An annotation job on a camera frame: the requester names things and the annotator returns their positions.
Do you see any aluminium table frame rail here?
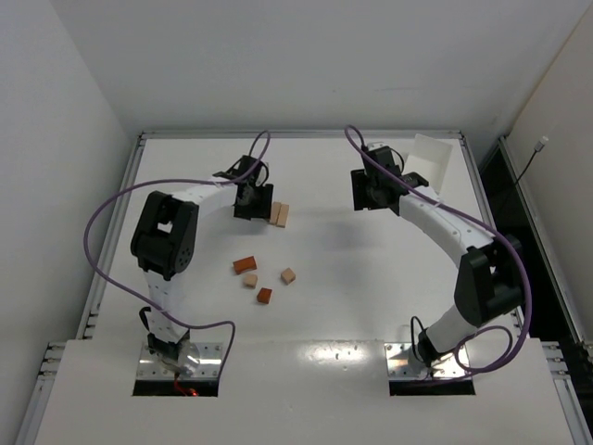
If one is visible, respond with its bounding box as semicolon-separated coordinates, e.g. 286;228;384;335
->
139;129;464;140

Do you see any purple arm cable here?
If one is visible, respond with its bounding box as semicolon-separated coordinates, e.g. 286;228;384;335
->
82;129;271;384
344;123;534;376

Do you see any light wood cube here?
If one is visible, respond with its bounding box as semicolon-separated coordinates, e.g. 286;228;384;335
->
281;268;297;286
243;273;259;288

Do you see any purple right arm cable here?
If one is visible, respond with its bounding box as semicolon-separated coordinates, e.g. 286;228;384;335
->
344;123;534;376

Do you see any light long wood block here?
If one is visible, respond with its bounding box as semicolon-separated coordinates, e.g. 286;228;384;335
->
276;203;290;228
269;201;282;225

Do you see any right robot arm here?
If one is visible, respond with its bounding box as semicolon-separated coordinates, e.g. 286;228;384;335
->
351;146;533;366

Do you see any white storage box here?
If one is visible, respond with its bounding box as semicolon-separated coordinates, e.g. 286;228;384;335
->
404;133;453;193

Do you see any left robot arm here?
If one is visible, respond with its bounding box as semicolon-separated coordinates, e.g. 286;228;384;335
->
131;155;273;368

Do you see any dark brown wood cube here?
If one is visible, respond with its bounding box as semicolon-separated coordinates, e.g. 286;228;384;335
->
257;287;272;305

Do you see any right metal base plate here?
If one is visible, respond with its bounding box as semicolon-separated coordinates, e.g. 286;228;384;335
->
384;342;470;382

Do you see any metal base plate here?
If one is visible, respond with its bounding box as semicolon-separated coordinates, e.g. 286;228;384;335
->
384;342;470;382
135;342;222;382

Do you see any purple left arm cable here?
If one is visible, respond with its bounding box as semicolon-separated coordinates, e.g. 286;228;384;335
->
82;129;271;384

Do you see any dark brown arch block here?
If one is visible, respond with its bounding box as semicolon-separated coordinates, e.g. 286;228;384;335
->
233;256;258;274

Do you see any wall cable with plug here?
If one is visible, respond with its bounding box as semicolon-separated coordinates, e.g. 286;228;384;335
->
513;135;549;186

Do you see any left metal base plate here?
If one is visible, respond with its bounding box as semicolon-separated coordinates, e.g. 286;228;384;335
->
135;342;222;382

